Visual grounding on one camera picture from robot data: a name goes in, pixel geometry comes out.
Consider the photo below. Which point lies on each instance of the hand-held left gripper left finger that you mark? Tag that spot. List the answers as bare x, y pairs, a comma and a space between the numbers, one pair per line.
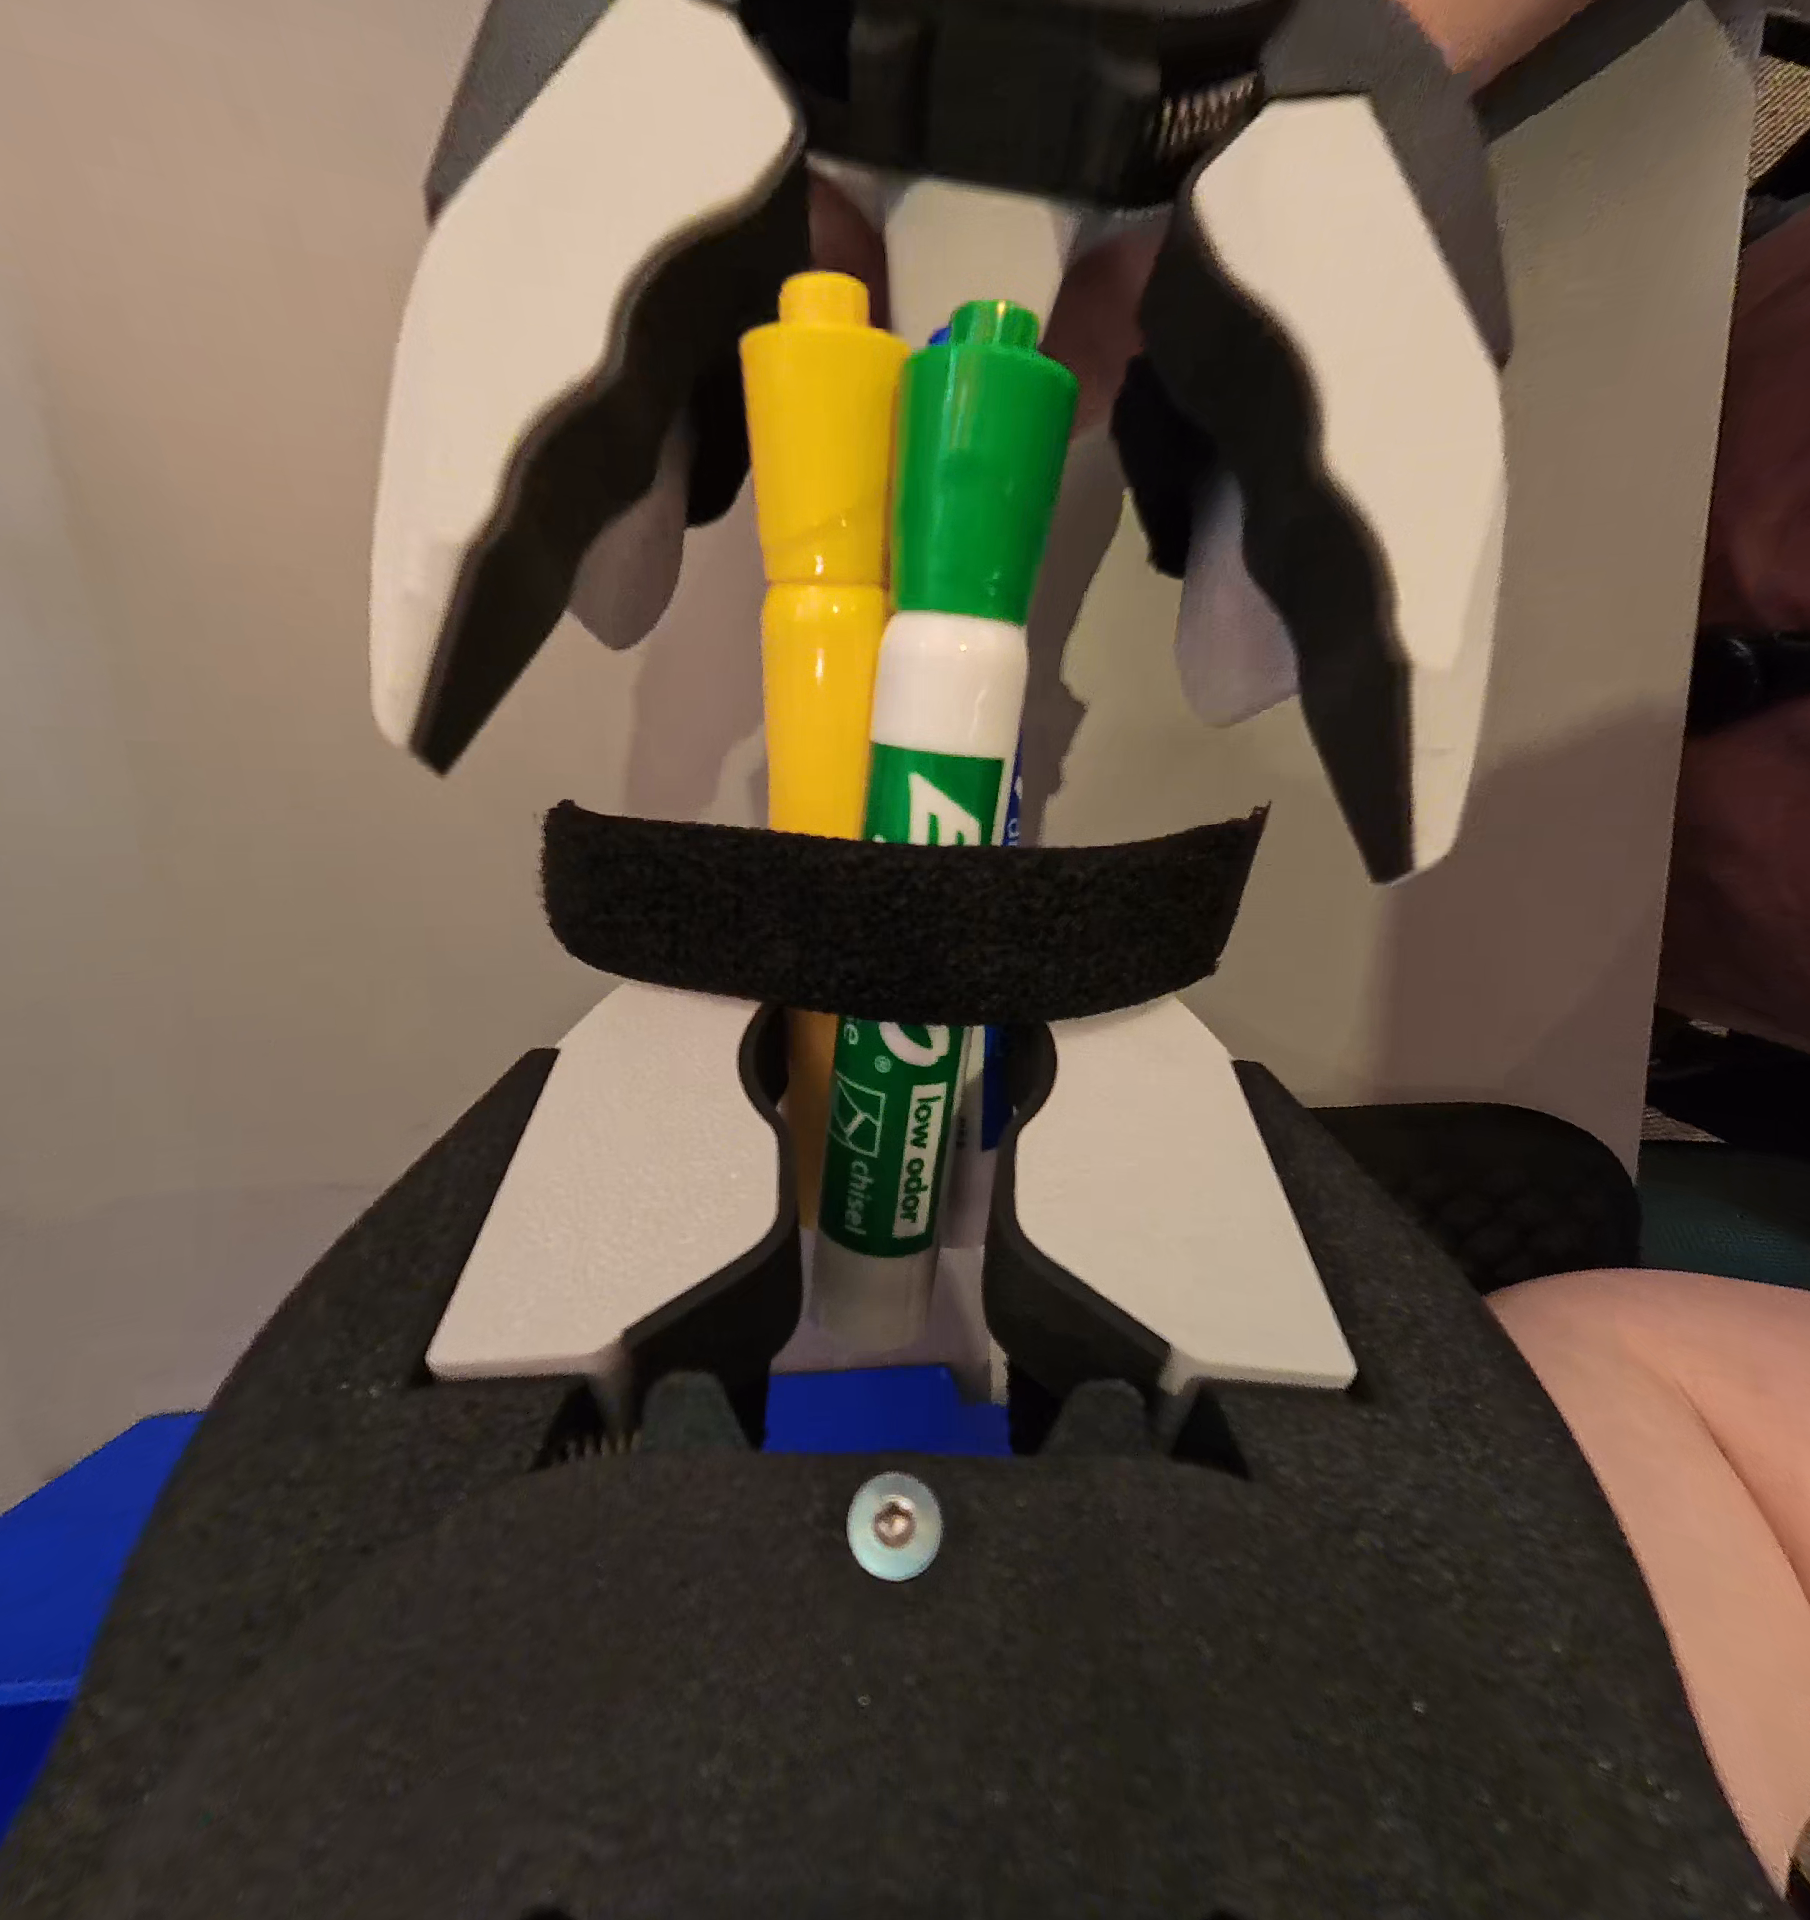
620, 1217

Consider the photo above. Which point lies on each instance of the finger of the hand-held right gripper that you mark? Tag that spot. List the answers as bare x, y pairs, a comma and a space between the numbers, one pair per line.
546, 330
1386, 377

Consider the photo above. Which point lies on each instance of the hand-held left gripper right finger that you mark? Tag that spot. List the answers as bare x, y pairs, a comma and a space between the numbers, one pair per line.
1175, 1217

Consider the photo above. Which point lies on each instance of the blue dry erase marker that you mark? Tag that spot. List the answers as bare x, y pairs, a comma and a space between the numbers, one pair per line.
999, 1095

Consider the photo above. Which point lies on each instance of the yellow highlighter marker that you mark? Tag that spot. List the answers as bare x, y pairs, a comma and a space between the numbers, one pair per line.
822, 480

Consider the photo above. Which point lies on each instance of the green dry erase marker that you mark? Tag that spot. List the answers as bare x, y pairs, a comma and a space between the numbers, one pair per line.
981, 496

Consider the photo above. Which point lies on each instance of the person's left forearm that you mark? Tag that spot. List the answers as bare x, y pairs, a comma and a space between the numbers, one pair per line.
1714, 1500

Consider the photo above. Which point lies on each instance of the black elbow rest pad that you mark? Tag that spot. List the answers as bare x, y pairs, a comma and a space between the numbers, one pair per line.
1490, 1200

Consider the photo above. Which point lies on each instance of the person's right hand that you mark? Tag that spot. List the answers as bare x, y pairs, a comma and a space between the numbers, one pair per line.
1490, 30

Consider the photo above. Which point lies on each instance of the large blue plastic bin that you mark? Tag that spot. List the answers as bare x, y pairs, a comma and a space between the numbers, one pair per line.
19, 1574

